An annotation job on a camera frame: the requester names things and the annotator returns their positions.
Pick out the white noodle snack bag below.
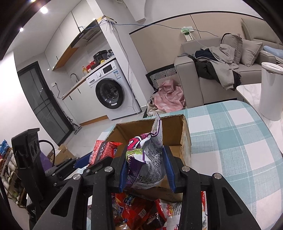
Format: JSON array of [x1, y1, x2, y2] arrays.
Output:
[[155, 191, 208, 230]]

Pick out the red crisp snack bag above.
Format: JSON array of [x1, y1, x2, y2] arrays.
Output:
[[112, 193, 155, 229]]

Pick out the red black snack packet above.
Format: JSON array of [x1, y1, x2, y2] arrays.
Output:
[[89, 140, 122, 165]]

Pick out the purple yellow candy bag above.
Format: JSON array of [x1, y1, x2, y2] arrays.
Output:
[[125, 114, 166, 190]]

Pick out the brown SF cardboard box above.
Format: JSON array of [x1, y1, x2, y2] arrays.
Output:
[[105, 114, 191, 202]]

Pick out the floor cardboard box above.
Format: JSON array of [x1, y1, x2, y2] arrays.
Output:
[[55, 144, 75, 165]]

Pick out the teal checked tablecloth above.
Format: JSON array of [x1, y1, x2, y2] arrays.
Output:
[[97, 100, 283, 230]]

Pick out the white trash bin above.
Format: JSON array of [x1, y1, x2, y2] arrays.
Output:
[[259, 62, 283, 121]]

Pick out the white washing machine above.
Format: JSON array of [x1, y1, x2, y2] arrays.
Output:
[[86, 58, 142, 120]]

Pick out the pink cloth pile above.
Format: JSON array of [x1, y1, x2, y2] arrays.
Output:
[[154, 79, 185, 113]]

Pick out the pile of dark clothes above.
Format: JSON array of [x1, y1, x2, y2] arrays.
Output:
[[188, 44, 241, 91]]

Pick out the black patterned chair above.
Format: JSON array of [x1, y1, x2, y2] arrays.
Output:
[[145, 64, 177, 91]]

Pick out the grey pillow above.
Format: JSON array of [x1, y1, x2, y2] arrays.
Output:
[[240, 39, 263, 67]]

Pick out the range hood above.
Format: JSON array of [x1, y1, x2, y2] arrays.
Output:
[[71, 19, 102, 48]]

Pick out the black cable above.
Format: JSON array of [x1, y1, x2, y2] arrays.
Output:
[[38, 139, 57, 167]]

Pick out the wall power strip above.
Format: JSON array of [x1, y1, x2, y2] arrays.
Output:
[[181, 26, 194, 42]]

